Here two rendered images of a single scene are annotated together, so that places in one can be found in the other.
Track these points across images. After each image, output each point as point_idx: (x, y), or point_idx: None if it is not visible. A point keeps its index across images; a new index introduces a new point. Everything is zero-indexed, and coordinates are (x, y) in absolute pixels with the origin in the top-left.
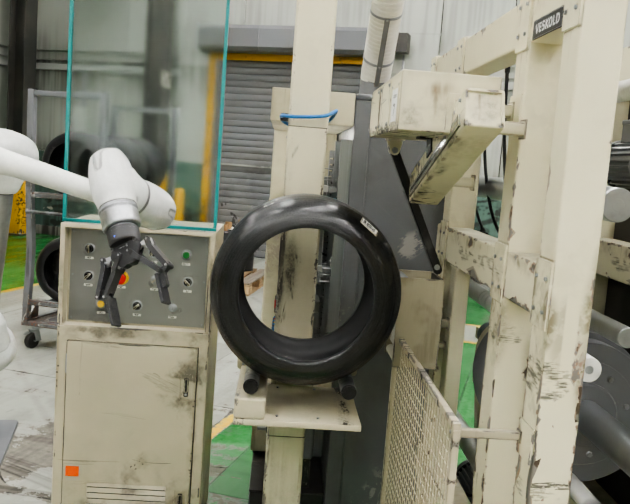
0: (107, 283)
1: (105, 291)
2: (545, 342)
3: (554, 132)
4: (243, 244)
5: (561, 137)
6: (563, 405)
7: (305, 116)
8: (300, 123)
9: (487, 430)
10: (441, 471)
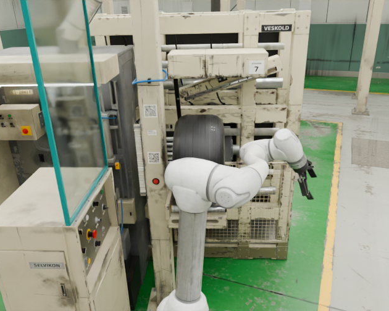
0: (307, 186)
1: (307, 189)
2: (299, 128)
3: (293, 66)
4: (223, 151)
5: (299, 68)
6: None
7: (166, 77)
8: (160, 82)
9: None
10: (278, 181)
